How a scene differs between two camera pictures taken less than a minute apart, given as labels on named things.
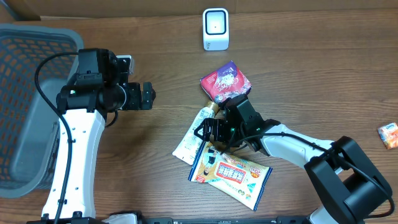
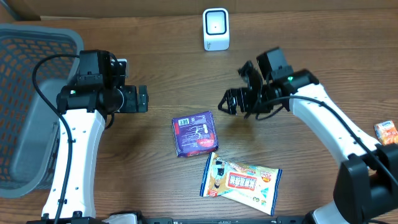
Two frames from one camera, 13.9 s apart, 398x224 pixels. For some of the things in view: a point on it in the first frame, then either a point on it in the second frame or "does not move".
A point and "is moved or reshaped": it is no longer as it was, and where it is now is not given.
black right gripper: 215,124 -> 244,105
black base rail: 170,220 does not move
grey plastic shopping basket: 28,126 does not move
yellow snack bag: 244,182 is moved or reshaped
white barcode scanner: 216,32 does not move
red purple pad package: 227,81 -> 194,134
